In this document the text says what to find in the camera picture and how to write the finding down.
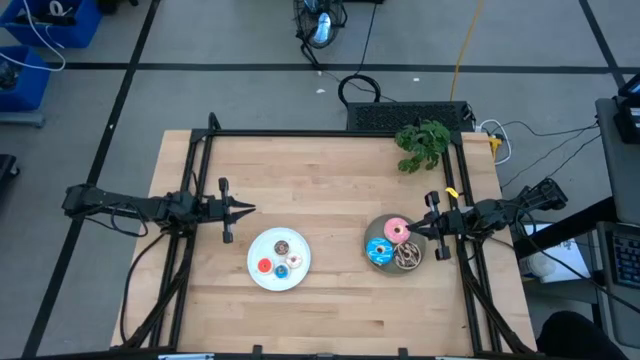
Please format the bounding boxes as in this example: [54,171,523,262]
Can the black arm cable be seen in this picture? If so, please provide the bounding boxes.
[119,227,174,346]

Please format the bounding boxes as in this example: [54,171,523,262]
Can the grey desk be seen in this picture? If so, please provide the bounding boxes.
[594,97,640,346]

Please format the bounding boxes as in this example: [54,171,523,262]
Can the yellow cable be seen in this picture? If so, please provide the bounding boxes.
[449,0,485,102]

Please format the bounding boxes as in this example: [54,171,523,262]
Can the coiled black cable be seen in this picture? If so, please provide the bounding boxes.
[337,73,382,107]

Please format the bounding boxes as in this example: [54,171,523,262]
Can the green potted plant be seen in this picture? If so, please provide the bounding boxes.
[394,119,451,175]

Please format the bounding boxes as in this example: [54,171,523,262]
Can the large blue drizzled donut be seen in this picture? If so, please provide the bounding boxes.
[365,236,395,267]

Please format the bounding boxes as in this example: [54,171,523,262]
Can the large pink frosted donut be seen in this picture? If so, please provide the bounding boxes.
[383,216,412,245]

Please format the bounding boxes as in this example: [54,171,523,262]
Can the white round plate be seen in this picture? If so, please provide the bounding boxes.
[246,227,312,293]

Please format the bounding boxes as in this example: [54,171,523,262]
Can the dark laptop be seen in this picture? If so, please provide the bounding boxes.
[614,74,640,145]

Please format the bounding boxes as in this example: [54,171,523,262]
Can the white cable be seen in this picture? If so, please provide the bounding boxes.
[0,0,69,71]

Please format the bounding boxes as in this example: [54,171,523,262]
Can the black keyboard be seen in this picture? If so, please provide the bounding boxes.
[610,230,640,290]

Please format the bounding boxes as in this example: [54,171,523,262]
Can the large chocolate drizzled donut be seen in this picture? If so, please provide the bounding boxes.
[393,240,423,271]

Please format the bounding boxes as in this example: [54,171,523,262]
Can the white paper sheet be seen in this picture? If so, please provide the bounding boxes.
[519,223,599,281]

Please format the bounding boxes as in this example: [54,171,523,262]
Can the black table frame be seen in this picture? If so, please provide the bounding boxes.
[112,112,539,360]

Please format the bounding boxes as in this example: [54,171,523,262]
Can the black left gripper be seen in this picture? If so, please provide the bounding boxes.
[199,177,257,245]

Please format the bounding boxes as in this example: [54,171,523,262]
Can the person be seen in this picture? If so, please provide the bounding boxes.
[536,310,627,360]

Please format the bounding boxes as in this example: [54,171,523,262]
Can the black computer case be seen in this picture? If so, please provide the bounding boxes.
[346,101,474,133]

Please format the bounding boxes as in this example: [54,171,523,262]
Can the grey round plate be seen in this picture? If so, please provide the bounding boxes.
[363,213,429,276]

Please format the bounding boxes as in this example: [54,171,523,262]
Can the black floor fan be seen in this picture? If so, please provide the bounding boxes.
[292,0,348,50]

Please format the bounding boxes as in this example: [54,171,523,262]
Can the blue plastic bin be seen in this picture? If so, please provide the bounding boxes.
[0,0,104,50]
[0,45,52,113]

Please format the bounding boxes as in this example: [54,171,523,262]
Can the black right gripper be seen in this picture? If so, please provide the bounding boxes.
[406,190,470,262]

